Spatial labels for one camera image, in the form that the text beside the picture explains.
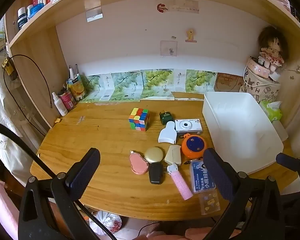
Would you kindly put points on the white spray bottle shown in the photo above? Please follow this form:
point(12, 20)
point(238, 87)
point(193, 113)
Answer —
point(60, 105)

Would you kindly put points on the white plastic scoop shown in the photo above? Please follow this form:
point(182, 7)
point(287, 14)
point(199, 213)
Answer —
point(167, 133)

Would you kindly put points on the pink hair roller comb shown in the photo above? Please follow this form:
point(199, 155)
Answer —
point(180, 182)

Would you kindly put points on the yellow hanging tag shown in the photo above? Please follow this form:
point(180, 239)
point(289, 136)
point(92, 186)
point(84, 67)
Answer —
point(7, 66)

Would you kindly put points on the white plastic bag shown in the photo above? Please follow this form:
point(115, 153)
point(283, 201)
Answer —
point(105, 221)

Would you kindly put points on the beige plastic case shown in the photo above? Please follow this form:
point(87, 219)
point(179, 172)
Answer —
point(173, 155)

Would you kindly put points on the brown cardboard with drawing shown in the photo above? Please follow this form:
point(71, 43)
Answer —
point(228, 82)

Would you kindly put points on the colourful puzzle cube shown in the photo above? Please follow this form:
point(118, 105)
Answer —
point(138, 118)

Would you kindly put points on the orange round clip-on gadget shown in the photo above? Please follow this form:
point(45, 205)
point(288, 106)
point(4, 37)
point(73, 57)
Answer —
point(193, 146)

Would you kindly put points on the blue label plastic box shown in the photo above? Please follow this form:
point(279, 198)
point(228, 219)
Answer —
point(200, 177)

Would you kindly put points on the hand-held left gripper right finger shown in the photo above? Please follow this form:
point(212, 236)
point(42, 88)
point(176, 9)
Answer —
point(217, 172)

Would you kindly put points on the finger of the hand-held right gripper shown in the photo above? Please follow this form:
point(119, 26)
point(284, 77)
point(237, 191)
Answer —
point(284, 159)

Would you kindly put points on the black charger plug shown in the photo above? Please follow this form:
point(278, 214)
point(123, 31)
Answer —
point(156, 173)

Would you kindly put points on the clear plastic wall pocket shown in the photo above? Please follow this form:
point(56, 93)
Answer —
point(93, 10)

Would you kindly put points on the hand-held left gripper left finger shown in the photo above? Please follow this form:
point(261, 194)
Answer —
point(86, 167)

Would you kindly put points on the white charger block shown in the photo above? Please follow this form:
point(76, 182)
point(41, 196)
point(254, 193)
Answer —
point(274, 76)

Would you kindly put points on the red wall sticker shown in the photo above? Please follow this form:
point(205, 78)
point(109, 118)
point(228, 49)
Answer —
point(161, 7)

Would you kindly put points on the white compact camera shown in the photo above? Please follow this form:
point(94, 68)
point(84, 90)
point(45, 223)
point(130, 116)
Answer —
point(188, 126)

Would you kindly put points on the printed fabric basket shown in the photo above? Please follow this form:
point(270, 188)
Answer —
point(257, 87)

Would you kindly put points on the dark green charger plug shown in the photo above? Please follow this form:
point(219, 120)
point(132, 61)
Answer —
point(166, 117)

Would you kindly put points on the red can pen holder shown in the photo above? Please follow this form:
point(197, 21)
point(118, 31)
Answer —
point(68, 101)

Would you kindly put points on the dark bottle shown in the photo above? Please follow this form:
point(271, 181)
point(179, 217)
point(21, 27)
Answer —
point(21, 18)

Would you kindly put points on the yellow bear wall sticker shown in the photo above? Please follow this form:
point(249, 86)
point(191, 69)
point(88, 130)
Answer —
point(190, 35)

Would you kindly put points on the green tissue pack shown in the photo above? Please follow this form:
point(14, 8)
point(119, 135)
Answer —
point(272, 111)

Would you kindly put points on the clear patterned plastic box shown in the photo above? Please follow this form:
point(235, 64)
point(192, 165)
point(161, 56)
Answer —
point(210, 203)

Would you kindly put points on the pink chair cushion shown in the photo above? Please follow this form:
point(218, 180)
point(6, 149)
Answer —
point(1, 210)

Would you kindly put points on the white lace curtain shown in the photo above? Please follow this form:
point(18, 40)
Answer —
point(5, 117)

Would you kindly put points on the clear square wall sticker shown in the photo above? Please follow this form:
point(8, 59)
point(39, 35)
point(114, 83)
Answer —
point(168, 48)

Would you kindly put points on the small yellow piece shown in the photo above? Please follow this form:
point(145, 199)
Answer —
point(57, 120)

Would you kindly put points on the pink fleece clothing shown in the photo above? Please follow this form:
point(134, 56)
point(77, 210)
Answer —
point(165, 235)

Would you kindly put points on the white plastic storage bin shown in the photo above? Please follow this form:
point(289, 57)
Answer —
point(235, 120)

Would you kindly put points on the pink heart-shaped case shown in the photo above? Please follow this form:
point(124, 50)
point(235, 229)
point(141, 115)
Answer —
point(138, 163)

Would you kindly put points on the brown-haired rag doll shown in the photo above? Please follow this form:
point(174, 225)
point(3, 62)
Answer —
point(272, 47)

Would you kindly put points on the pink round tin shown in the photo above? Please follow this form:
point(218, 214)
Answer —
point(256, 67)

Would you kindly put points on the gold round compact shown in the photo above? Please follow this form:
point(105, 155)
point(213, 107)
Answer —
point(153, 155)

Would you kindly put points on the white oblong case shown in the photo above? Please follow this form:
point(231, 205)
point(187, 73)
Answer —
point(281, 130)

